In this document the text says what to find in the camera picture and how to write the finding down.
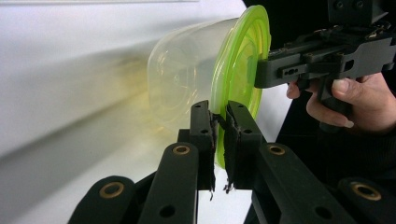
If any clear plastic container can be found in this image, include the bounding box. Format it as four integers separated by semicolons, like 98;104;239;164
147;18;241;132

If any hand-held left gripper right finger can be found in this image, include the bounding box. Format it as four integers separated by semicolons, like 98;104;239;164
222;100;267;194

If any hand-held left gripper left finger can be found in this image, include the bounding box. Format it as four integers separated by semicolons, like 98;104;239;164
177;100;218;200

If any green container lid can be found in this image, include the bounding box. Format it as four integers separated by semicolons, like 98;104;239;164
209;4;272;170

